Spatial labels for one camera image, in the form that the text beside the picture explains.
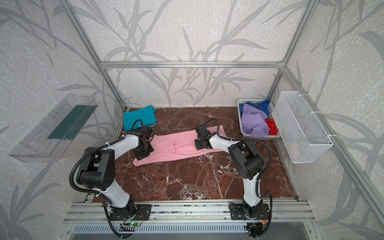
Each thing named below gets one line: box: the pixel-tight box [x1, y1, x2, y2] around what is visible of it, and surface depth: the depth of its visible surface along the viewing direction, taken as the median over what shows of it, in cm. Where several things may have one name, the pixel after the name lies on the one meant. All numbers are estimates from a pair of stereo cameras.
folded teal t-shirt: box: [123, 105, 157, 131], surface depth 121 cm
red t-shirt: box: [265, 119, 278, 136], surface depth 97 cm
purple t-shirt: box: [241, 104, 270, 137], surface depth 93 cm
